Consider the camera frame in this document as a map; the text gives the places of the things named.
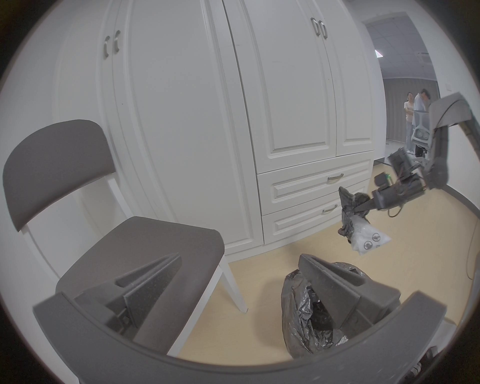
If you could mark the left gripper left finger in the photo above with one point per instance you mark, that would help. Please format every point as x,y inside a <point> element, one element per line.
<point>153,288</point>

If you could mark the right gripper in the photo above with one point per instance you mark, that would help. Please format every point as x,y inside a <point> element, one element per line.
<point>393,195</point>

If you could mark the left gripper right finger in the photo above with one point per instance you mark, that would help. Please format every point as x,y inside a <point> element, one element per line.
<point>333,288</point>

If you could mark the black plastic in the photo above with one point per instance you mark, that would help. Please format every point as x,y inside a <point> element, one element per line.
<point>347,198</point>

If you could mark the black plastic bag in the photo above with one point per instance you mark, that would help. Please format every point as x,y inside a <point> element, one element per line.
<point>296,322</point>

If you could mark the white printed wrapper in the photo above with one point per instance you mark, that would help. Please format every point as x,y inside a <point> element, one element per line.
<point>369,240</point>

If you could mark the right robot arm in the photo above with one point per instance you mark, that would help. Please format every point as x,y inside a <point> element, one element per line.
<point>442,112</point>

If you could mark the person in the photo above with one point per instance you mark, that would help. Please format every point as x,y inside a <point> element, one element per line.
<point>409,112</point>
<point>423,95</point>

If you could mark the white chair dark grey seat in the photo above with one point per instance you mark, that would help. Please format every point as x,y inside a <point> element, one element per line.
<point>56,161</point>

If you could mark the white wardrobe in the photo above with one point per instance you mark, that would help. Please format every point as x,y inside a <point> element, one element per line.
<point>187,93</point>

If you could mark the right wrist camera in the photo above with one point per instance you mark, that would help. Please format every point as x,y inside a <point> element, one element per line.
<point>382,180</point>

